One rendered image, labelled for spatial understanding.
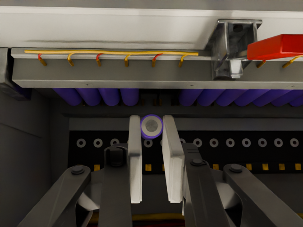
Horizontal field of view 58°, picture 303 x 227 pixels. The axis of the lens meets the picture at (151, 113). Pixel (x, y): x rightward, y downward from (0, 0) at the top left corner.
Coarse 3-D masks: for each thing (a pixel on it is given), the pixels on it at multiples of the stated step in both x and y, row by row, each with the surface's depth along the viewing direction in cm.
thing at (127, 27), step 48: (0, 0) 16; (48, 0) 16; (96, 0) 16; (144, 0) 16; (192, 0) 16; (240, 0) 16; (288, 0) 16; (0, 48) 20; (96, 48) 21; (144, 48) 21; (192, 48) 21; (0, 96) 23; (48, 96) 33
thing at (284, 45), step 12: (276, 36) 11; (288, 36) 11; (300, 36) 11; (252, 48) 13; (264, 48) 12; (276, 48) 11; (288, 48) 11; (300, 48) 11; (228, 60) 18; (240, 60) 18; (240, 72) 17
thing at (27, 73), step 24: (24, 72) 20; (48, 72) 21; (72, 72) 21; (96, 72) 21; (120, 72) 21; (144, 72) 21; (168, 72) 21; (192, 72) 21; (264, 72) 21; (288, 72) 21
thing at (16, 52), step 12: (12, 48) 20; (24, 48) 20; (36, 48) 20; (48, 48) 20; (60, 48) 20; (72, 48) 20; (84, 48) 21; (252, 60) 21; (276, 60) 21; (288, 60) 21; (300, 60) 21
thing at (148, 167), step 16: (160, 144) 34; (208, 144) 34; (224, 144) 34; (240, 144) 34; (256, 144) 34; (272, 144) 34; (288, 144) 34; (80, 160) 33; (96, 160) 33; (144, 160) 33; (160, 160) 33; (208, 160) 34; (224, 160) 34; (240, 160) 34; (256, 160) 34; (272, 160) 34; (288, 160) 34
